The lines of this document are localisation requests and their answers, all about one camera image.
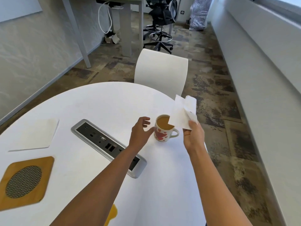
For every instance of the person's left forearm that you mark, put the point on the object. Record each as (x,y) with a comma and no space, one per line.
(98,188)

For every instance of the wooden trivet with mesh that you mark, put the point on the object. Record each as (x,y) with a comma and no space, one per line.
(23,183)

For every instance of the person's right hand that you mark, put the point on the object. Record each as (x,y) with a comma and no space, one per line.
(194,138)

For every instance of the yellow-brown spill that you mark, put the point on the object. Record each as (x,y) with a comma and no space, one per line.
(112,211)

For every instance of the person's left middle finger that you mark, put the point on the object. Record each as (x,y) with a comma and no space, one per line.
(144,119)

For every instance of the white desk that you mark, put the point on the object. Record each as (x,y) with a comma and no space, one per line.
(124,28)

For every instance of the cardboard scraps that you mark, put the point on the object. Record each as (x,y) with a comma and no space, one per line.
(112,38)

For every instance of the white whiteboard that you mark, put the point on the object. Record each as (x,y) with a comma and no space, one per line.
(16,7)

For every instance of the person's left thumb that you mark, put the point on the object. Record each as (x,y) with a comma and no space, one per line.
(150,131)

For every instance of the white power strip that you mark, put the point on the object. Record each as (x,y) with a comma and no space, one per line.
(115,6)

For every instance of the person's right thumb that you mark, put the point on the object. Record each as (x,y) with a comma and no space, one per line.
(192,124)

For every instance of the black office chair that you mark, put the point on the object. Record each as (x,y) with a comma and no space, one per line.
(162,16)

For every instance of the white square mat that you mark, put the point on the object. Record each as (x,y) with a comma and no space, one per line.
(34,135)

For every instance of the white paper napkin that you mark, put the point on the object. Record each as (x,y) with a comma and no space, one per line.
(182,115)

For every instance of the white mug with red hearts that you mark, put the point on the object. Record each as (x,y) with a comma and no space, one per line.
(162,135)

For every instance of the white curved chair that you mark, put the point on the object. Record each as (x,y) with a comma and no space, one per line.
(161,70)

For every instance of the person's left hand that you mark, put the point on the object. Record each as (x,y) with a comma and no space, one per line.
(137,135)

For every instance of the silver table socket panel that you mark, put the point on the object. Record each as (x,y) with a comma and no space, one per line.
(105,144)

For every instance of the light brown coffee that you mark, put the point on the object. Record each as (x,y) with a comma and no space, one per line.
(163,123)

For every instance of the person's right forearm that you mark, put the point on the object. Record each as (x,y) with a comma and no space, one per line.
(218,190)

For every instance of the plastic-wrapped bundle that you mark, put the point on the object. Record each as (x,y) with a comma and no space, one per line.
(199,12)

